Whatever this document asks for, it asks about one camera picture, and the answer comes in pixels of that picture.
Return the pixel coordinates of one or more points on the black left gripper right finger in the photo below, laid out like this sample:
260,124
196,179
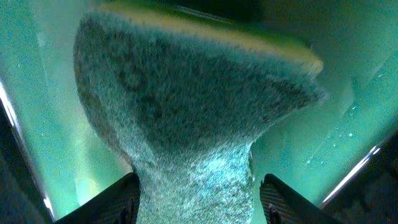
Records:
283,205

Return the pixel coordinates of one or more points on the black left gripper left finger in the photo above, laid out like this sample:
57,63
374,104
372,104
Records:
118,204

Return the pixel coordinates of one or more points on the mint green plate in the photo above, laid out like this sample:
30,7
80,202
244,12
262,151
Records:
312,150

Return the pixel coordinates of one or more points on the green and yellow sponge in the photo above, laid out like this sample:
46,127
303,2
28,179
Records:
183,99

